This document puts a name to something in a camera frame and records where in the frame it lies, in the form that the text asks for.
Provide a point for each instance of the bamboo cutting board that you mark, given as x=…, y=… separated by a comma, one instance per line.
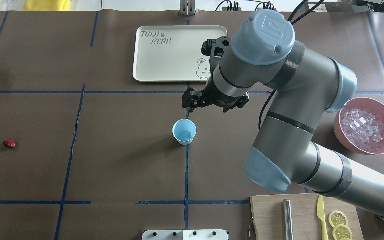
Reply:
x=268, y=214

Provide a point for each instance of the pile of clear ice cubes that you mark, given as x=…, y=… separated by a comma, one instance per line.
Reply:
x=362, y=128

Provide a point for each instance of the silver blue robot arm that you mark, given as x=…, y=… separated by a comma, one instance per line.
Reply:
x=264, y=49

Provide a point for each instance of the cream bear serving tray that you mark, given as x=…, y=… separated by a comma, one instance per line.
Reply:
x=173, y=53

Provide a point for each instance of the red strawberry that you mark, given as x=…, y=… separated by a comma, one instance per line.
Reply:
x=10, y=143

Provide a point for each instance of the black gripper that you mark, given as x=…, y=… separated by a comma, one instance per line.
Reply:
x=217, y=100

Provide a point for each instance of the steel muddler black tip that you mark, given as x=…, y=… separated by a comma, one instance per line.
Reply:
x=287, y=208

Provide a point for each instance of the clear ice cube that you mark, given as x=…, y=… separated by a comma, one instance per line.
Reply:
x=188, y=135

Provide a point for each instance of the light blue plastic cup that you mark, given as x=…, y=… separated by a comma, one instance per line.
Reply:
x=180, y=127

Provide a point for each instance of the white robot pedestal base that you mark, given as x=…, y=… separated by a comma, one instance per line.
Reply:
x=186, y=234

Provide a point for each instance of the aluminium frame post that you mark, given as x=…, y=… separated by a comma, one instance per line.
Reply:
x=187, y=8

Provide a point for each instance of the yellow plastic knife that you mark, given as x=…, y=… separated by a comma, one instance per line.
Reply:
x=320, y=211

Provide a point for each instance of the pink bowl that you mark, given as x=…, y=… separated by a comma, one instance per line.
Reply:
x=376, y=107

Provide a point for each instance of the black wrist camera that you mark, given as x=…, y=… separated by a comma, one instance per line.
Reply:
x=214, y=48

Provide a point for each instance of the lemon slice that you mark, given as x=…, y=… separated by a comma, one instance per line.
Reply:
x=342, y=232
x=337, y=218

